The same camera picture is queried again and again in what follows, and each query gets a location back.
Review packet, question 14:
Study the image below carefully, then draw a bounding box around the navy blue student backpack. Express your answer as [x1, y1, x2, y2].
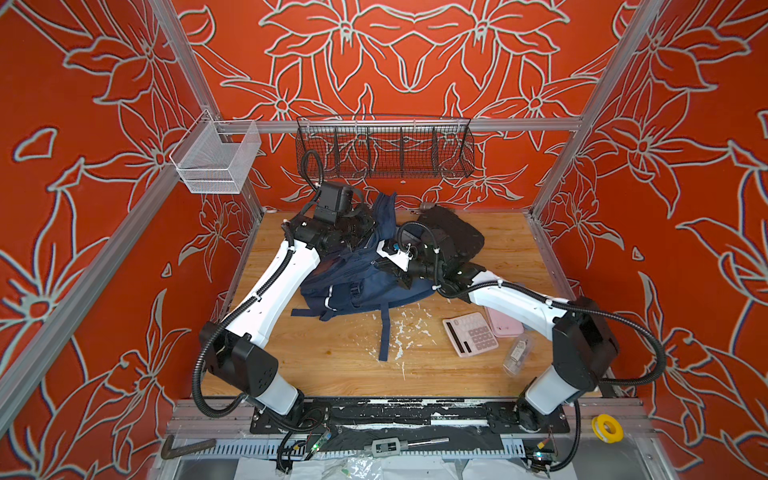
[291, 193, 433, 362]

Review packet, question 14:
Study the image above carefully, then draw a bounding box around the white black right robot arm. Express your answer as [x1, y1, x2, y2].
[377, 245, 667, 432]

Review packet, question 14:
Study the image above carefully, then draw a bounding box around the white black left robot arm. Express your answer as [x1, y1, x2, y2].
[192, 204, 375, 419]

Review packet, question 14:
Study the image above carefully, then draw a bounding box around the black hard zip case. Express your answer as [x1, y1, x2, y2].
[417, 206, 485, 272]

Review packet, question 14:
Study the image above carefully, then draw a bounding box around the pink white calculator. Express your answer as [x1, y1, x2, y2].
[442, 312, 499, 358]

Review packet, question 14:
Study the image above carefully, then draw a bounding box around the pink pencil case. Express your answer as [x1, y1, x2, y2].
[485, 307, 525, 338]

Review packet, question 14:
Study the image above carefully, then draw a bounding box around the yellow tape roll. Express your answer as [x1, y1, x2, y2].
[591, 414, 624, 444]

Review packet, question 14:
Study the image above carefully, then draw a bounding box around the brown bent metal bar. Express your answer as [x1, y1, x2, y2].
[160, 435, 217, 460]

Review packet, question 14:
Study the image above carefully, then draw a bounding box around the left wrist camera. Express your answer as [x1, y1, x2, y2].
[314, 182, 353, 224]

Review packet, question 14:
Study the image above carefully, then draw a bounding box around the black wire wall basket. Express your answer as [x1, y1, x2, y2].
[295, 114, 476, 180]

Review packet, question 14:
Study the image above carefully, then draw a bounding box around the white wire mesh basket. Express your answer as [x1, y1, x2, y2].
[170, 110, 262, 195]

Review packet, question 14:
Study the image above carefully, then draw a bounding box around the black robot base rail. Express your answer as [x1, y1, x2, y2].
[250, 397, 571, 436]

